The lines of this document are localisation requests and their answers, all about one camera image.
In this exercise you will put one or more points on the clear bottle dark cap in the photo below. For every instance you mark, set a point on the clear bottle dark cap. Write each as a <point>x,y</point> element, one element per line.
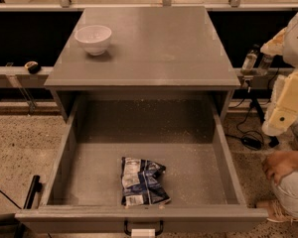
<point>250,59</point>

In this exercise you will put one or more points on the clear bottle white cap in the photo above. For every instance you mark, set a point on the clear bottle white cap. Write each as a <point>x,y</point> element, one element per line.
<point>265,64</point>

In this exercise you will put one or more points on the person's hand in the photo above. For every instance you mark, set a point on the person's hand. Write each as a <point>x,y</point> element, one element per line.
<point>280,164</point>

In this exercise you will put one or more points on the white sneaker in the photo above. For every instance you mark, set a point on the white sneaker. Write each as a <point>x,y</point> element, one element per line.
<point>276,213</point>

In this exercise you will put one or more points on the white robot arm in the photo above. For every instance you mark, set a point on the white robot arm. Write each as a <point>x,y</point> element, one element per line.
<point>282,110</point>

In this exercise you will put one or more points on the black drawer handle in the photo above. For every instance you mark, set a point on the black drawer handle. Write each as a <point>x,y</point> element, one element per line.
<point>144,232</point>

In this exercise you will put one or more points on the grey cabinet counter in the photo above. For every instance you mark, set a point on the grey cabinet counter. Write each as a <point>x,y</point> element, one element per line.
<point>163,48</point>

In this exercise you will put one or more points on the white ceramic bowl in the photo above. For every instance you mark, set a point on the white ceramic bowl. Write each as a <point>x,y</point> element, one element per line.
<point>94,39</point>

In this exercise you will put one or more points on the grey open drawer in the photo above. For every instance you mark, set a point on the grey open drawer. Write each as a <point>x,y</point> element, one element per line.
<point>84,191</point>

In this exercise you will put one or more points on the black bar at left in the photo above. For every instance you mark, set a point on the black bar at left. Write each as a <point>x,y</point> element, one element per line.
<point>33,194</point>

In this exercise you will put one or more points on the black yellow tape measure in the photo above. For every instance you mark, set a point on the black yellow tape measure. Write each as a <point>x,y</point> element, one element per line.
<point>32,67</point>

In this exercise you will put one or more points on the black tripod stand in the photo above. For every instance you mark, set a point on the black tripod stand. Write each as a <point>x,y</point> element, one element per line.
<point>246,82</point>

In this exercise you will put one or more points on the person's light trousers leg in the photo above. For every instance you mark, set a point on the person's light trousers leg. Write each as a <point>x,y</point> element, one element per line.
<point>287,193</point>

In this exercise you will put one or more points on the blue chip bag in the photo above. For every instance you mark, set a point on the blue chip bag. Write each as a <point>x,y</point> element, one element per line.
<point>139,180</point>

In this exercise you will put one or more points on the black power adapter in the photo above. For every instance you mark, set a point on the black power adapter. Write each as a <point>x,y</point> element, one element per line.
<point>251,143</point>

